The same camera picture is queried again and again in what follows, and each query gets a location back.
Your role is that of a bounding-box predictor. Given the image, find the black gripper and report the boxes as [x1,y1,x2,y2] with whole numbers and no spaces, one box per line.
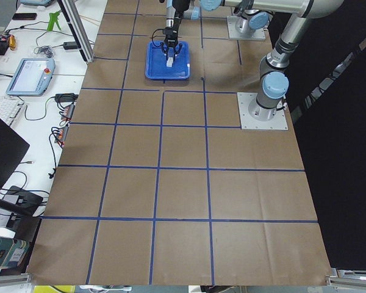
[160,27,183,60]

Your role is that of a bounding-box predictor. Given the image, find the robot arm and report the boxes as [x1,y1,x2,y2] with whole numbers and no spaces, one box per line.
[158,1,273,67]
[221,0,343,121]

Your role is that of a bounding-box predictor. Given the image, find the blue plastic tray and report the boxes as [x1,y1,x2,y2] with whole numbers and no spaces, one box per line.
[145,41,190,80]

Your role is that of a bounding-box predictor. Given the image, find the wooden chopstick pair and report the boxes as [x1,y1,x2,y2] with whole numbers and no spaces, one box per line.
[80,15,101,25]

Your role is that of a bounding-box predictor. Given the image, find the black power adapter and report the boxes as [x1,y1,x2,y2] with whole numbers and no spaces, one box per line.
[62,42,79,50]

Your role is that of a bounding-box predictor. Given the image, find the teach pendant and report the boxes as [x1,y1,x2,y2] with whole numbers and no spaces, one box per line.
[5,58,56,96]

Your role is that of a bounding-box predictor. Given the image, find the white keyboard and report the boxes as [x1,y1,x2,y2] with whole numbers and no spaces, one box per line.
[0,96,26,128]

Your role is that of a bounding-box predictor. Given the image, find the black monitor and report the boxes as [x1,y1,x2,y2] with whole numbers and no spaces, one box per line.
[0,119,30,188]

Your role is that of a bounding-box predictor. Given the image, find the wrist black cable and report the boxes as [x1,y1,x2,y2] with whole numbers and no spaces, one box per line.
[149,27,168,49]

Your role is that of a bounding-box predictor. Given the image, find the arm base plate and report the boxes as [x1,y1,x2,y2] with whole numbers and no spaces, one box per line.
[227,13,268,41]
[237,92,289,131]

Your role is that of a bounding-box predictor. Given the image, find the right aluminium frame post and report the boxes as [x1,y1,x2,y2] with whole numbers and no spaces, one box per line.
[57,0,95,63]

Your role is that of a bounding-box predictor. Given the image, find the green handled reach grabber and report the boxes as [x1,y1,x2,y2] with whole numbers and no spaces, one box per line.
[46,10,62,32]

